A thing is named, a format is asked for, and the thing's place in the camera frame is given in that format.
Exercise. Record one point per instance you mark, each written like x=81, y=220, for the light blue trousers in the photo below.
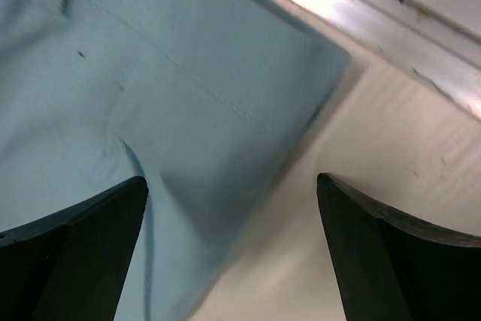
x=203, y=98

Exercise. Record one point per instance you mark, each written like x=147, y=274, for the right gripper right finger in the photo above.
x=390, y=265

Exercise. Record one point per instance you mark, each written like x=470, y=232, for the metal clothes rack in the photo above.
x=436, y=40

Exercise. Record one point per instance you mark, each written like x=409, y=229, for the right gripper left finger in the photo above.
x=72, y=264

